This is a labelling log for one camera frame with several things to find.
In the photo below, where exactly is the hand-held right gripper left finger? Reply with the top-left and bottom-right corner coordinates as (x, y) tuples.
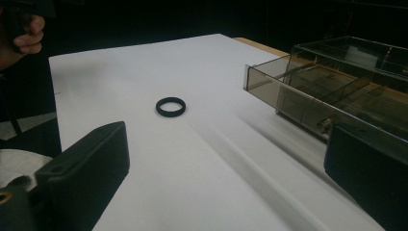
(34, 120), (131, 231)

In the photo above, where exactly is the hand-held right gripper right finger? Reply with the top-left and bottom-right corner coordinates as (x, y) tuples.
(323, 122), (408, 231)

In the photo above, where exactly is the clear smoky plastic drawer box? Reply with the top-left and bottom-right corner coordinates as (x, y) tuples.
(242, 35), (408, 165)

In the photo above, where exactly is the black ring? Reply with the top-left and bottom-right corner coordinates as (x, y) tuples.
(155, 96), (187, 118)

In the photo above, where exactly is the white paper sheet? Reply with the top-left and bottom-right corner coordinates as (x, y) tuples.
(47, 33), (386, 231)

